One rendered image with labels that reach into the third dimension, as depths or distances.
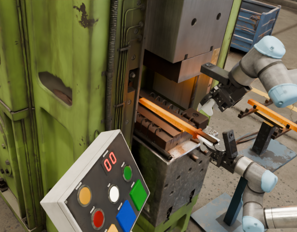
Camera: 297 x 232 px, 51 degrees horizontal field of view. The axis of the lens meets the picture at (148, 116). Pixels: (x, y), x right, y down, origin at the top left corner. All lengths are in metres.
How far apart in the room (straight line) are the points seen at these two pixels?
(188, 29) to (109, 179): 0.57
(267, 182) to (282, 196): 1.56
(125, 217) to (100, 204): 0.13
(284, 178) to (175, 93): 1.57
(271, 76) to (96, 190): 0.57
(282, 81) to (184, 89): 0.86
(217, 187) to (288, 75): 1.84
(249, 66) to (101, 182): 0.54
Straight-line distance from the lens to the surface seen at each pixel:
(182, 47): 1.14
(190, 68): 1.24
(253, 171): 1.28
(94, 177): 0.92
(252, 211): 1.26
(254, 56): 0.94
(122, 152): 1.04
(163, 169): 1.40
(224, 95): 1.03
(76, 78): 1.15
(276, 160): 1.97
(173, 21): 1.10
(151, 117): 1.49
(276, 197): 2.80
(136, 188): 1.08
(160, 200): 1.54
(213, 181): 2.69
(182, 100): 1.72
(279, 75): 0.91
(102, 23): 1.04
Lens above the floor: 1.83
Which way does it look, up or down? 34 degrees down
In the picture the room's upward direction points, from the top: 8 degrees clockwise
